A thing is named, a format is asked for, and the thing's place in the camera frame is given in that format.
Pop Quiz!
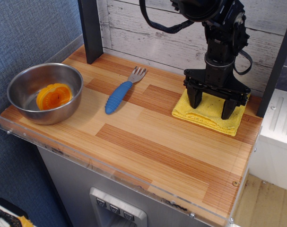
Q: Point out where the black vertical post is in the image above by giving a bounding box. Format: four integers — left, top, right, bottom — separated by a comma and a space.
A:
78, 0, 104, 64
256, 29, 287, 117

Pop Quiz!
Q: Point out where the white ribbed appliance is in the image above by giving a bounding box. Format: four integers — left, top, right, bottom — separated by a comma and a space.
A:
249, 89, 287, 189

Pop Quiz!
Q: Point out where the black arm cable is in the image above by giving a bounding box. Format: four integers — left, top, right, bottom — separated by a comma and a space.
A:
139, 0, 196, 34

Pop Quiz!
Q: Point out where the yellow object bottom left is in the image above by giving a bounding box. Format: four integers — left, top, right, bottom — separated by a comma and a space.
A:
17, 216, 35, 227

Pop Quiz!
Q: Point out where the black vertical post right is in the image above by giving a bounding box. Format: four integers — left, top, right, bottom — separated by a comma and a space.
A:
256, 29, 287, 117

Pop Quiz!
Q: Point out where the stainless steel bowl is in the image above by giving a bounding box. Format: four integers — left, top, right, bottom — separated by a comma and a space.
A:
7, 63, 84, 125

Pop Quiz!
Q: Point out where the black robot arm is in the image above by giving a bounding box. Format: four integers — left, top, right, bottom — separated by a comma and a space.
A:
172, 0, 252, 120

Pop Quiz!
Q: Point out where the black vertical post left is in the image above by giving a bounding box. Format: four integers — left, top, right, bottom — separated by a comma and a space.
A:
78, 0, 104, 64

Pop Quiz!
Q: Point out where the black white object bottom left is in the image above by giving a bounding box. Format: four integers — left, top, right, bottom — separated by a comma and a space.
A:
0, 198, 28, 227

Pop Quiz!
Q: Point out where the grey cabinet with dispenser panel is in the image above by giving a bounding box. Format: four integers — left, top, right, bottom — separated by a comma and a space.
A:
38, 147, 207, 227

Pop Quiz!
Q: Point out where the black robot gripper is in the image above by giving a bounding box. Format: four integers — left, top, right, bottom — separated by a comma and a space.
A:
184, 56, 251, 119

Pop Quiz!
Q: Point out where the clear acrylic table guard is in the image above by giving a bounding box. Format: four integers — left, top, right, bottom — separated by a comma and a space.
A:
0, 107, 262, 227

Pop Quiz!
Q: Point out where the orange plastic pumpkin toy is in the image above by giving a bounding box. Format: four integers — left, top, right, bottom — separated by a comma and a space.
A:
36, 83, 72, 110

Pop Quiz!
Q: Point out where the blue handled metal fork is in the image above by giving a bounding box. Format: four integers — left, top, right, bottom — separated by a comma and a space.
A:
105, 66, 147, 114

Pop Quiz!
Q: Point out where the yellow napkin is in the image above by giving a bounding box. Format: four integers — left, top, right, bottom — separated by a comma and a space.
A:
172, 90, 246, 136

